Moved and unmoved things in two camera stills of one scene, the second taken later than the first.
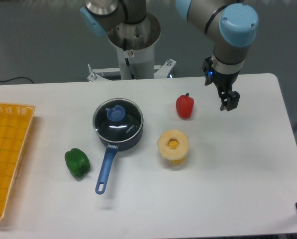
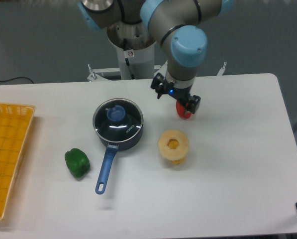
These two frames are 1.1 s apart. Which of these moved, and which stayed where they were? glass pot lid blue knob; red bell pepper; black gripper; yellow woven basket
Moved: black gripper
Stayed: yellow woven basket; glass pot lid blue knob; red bell pepper
